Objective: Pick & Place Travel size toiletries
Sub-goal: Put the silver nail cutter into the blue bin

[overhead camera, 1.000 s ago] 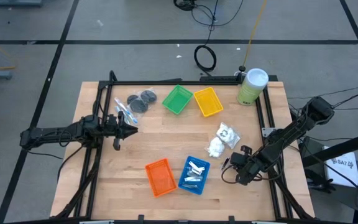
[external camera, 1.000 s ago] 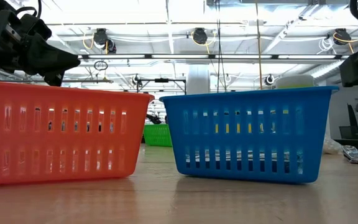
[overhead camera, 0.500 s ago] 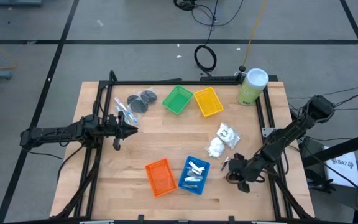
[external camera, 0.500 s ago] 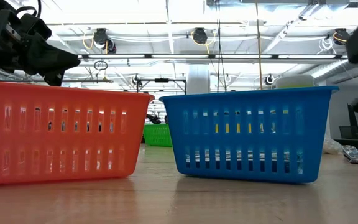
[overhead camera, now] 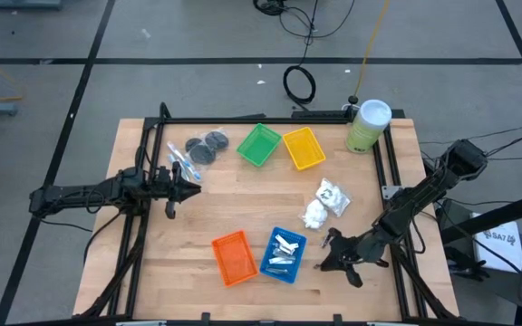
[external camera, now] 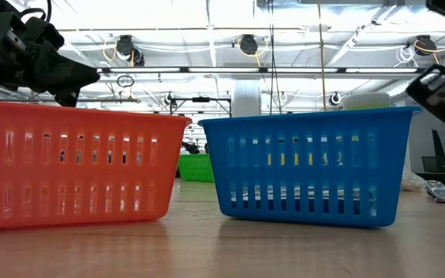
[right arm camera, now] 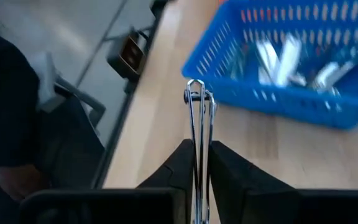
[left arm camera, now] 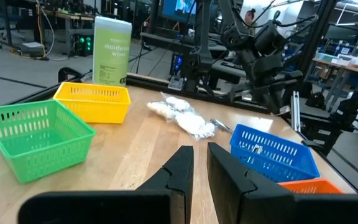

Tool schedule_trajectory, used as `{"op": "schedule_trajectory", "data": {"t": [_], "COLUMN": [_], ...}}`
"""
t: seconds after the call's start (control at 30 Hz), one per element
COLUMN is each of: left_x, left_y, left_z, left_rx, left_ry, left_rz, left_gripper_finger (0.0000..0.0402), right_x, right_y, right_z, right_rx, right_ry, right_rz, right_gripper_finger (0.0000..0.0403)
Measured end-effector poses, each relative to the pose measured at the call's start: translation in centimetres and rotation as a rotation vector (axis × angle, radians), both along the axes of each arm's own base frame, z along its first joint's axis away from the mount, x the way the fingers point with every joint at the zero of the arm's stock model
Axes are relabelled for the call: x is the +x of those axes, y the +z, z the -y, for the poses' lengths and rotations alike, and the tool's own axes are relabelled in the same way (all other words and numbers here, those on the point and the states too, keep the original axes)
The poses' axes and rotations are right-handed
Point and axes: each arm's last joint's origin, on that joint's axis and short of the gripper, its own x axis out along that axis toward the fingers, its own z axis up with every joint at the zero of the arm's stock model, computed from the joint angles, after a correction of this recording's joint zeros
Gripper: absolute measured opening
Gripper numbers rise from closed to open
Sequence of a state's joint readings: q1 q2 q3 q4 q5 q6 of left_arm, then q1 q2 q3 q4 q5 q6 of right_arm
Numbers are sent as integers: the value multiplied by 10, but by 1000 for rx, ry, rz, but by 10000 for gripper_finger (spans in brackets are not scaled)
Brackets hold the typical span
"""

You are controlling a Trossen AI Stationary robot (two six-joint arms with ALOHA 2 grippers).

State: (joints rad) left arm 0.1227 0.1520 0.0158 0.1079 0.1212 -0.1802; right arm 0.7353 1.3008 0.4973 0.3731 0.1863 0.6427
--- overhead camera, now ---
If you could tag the white box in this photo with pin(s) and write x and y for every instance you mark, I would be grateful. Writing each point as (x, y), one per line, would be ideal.
(501, 244)

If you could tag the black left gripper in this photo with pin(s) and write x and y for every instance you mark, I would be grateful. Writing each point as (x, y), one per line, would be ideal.
(168, 188)

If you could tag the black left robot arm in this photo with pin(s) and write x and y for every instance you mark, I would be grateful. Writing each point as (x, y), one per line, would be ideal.
(75, 192)

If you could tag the green disinfecting wipes canister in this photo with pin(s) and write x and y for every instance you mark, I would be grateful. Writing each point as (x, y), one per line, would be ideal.
(367, 131)

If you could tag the printed clear cotton balls bag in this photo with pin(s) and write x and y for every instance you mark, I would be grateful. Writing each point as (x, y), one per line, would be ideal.
(332, 195)

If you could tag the black aluminium table frame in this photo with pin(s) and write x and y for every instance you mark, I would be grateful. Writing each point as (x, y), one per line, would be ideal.
(261, 120)

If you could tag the silver metal bracket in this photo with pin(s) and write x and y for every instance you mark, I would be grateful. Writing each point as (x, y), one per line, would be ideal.
(390, 192)

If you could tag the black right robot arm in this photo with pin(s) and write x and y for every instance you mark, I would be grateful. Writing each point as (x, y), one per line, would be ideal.
(424, 194)

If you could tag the black table edge clamp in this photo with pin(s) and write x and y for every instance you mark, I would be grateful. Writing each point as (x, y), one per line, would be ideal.
(205, 318)
(338, 319)

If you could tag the bagged blue white toothbrush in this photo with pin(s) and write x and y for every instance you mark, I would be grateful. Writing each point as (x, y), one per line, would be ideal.
(185, 160)
(171, 158)

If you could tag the green plastic basket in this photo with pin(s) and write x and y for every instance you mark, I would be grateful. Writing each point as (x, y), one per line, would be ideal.
(259, 145)

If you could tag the grey blue base plate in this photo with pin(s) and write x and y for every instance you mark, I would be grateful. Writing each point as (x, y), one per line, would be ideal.
(21, 3)

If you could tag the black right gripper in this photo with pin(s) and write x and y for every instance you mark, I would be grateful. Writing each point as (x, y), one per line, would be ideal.
(354, 253)

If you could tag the bagged black round disc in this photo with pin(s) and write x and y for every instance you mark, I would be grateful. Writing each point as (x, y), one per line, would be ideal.
(217, 140)
(202, 154)
(193, 144)

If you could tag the yellow plastic basket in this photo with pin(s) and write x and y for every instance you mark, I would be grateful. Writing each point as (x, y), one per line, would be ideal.
(304, 148)

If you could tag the black gantry beam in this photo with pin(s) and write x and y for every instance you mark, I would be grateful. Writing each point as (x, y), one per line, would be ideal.
(492, 219)

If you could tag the orange plastic basket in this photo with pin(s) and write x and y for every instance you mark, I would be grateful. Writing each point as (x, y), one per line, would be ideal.
(234, 258)

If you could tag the blue plastic basket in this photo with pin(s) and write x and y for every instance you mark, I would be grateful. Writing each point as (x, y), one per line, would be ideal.
(265, 265)

